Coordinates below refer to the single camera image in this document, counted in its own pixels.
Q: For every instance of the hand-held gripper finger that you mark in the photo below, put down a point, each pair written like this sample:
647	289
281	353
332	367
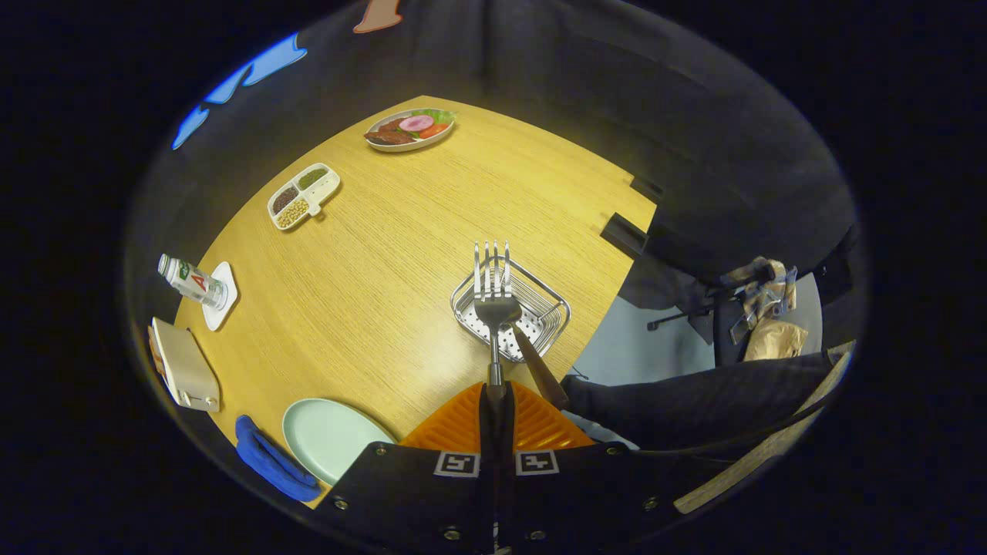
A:
487	432
505	432

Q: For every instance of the light green plate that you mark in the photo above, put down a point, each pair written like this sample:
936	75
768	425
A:
331	439

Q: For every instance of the blue towel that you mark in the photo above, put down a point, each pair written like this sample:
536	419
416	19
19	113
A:
270	462

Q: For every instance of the black table clamp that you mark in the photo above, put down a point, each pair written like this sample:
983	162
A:
623	235
646	189

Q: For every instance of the brown paper bag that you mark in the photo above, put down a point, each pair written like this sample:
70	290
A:
775	339

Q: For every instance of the white square coaster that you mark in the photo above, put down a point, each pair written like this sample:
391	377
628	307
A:
218	317

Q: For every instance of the white divided dish with grains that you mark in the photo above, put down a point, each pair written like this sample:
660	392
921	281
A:
328	183

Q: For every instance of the oval white food plate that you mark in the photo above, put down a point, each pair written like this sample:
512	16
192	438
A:
409	146

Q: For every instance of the patterned cloth bag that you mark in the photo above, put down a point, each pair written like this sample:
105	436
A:
763	281

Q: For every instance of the red tomato slice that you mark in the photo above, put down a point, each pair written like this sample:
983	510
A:
433	130

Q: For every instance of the white toaster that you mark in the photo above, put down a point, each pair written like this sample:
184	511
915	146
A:
185	366

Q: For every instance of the brown meat slices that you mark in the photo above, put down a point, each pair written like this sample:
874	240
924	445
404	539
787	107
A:
389	136

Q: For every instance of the pink ham slice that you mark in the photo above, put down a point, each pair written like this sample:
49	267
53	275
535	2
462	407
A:
416	122

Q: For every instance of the green lettuce leaf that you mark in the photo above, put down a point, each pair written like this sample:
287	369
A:
441	116

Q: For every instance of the small white drink bottle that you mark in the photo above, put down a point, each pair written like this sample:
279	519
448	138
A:
197	283

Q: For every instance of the toast slice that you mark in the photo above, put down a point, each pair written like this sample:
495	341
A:
154	354

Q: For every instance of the black backdrop cloth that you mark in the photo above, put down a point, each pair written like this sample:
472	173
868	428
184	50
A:
617	92

